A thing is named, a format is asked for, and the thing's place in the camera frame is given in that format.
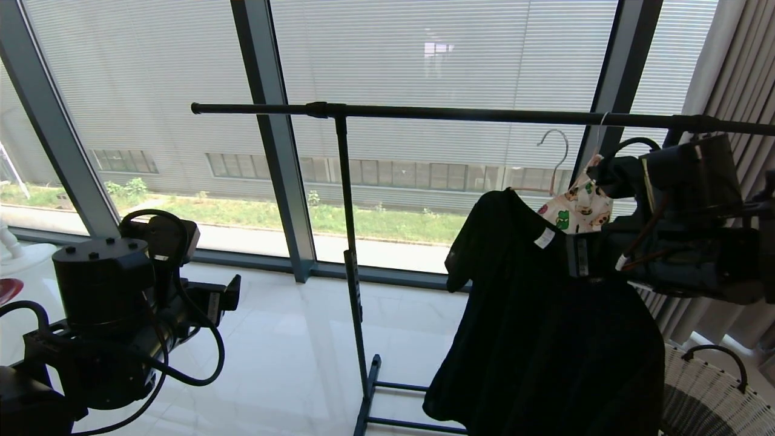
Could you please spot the pink clothes hanger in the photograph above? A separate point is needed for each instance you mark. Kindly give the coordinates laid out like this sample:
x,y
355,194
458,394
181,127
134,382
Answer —
x,y
601,130
563,154

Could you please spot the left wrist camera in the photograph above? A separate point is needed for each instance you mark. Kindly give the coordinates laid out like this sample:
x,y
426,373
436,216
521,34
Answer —
x,y
218,300

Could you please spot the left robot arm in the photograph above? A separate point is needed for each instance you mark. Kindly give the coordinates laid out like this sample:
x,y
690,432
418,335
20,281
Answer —
x,y
103,284

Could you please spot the beige curtain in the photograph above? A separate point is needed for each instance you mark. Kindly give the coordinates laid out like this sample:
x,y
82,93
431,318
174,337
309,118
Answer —
x,y
738,60

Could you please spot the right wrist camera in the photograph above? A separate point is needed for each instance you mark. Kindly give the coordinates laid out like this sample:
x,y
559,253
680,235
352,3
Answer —
x,y
584,254

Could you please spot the red round-base stand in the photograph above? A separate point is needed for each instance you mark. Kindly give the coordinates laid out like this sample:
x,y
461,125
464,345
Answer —
x,y
9,289

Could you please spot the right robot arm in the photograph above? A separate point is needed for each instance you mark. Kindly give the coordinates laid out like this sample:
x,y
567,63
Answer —
x,y
696,242

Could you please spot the black garment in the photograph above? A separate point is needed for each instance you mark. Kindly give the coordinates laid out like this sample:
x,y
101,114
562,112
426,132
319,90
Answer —
x,y
545,339

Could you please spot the white laundry basket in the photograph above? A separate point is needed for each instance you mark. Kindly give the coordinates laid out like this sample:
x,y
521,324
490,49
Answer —
x,y
714,406

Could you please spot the black clothes rack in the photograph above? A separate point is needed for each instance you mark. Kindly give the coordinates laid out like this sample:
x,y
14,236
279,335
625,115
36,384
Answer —
x,y
484,114

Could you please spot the window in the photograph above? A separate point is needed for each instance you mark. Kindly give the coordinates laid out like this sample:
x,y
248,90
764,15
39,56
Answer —
x,y
424,54

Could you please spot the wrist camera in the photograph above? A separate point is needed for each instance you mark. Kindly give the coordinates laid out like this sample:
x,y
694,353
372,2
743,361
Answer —
x,y
218,300
584,254

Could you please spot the white round-base stand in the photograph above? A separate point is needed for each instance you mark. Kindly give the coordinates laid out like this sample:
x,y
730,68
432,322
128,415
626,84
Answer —
x,y
24,257

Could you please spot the cream printed garment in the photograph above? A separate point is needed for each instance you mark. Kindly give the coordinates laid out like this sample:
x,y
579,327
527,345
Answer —
x,y
581,206

